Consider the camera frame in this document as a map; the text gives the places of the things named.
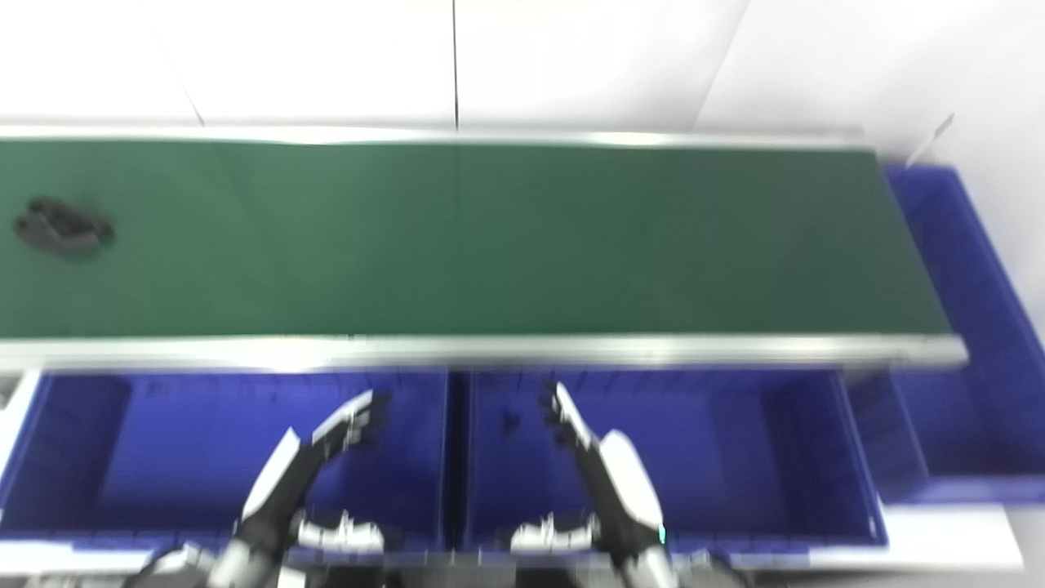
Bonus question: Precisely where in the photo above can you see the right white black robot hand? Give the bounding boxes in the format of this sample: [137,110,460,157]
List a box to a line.
[510,381,668,566]

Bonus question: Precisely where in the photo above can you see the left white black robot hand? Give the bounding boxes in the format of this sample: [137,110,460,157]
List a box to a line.
[233,390,389,563]

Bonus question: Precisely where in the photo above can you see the black flange part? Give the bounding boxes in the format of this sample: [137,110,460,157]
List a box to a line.
[14,196,116,260]

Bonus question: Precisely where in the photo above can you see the blue plastic bin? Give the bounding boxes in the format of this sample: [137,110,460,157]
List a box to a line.
[453,369,891,566]
[847,163,1045,506]
[0,371,455,566]

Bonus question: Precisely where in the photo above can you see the green conveyor belt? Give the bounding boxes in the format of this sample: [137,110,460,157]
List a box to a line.
[0,125,970,374]

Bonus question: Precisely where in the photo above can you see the thin white cord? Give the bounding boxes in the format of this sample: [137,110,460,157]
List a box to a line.
[905,113,956,166]

